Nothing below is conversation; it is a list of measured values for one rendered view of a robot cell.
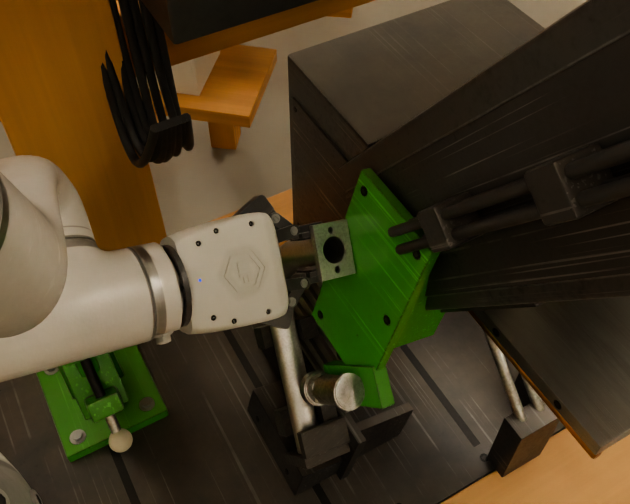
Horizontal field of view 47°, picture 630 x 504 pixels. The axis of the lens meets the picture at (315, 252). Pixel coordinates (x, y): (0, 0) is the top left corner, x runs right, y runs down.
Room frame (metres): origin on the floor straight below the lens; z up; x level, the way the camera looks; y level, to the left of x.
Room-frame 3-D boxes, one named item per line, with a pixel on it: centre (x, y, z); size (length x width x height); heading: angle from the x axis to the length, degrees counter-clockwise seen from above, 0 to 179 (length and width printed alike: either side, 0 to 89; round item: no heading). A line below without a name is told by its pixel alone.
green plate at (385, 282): (0.44, -0.08, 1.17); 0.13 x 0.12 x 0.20; 119
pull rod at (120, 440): (0.38, 0.24, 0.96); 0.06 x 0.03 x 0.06; 29
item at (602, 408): (0.48, -0.23, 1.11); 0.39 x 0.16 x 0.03; 29
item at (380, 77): (0.71, -0.14, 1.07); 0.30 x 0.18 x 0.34; 119
